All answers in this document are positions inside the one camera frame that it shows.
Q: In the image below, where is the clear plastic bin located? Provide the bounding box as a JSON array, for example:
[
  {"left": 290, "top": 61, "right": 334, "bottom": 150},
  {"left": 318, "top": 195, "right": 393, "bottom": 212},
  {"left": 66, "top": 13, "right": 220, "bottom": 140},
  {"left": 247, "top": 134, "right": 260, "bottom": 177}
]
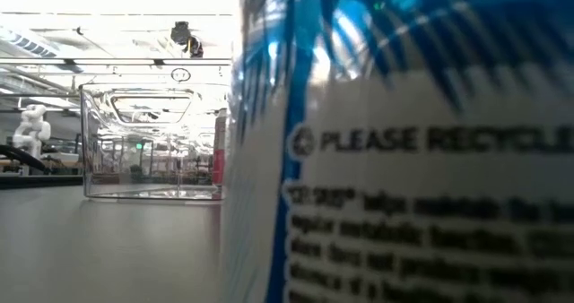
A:
[{"left": 79, "top": 82, "right": 228, "bottom": 203}]

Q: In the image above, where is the overhead frame bar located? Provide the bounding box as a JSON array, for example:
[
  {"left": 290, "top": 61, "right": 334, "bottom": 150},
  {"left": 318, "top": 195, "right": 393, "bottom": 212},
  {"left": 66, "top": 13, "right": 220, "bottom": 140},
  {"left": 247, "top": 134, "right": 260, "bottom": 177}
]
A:
[{"left": 0, "top": 56, "right": 232, "bottom": 67}]

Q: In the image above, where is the black curved cable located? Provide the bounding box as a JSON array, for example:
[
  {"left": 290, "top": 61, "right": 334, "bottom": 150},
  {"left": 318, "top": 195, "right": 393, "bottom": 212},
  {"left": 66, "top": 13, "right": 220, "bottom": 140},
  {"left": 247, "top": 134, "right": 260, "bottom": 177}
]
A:
[{"left": 0, "top": 143, "right": 51, "bottom": 175}]

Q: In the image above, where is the black overhead camera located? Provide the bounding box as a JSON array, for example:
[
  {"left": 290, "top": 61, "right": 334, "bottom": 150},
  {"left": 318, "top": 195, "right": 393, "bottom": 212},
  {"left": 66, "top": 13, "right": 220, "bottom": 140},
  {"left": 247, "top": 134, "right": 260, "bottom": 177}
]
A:
[{"left": 169, "top": 21, "right": 205, "bottom": 59}]

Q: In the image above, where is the black table frame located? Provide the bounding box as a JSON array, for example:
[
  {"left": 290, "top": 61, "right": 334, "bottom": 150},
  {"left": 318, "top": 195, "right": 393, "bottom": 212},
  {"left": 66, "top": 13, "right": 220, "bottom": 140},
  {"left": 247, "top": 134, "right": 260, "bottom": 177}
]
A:
[{"left": 0, "top": 173, "right": 85, "bottom": 191}]

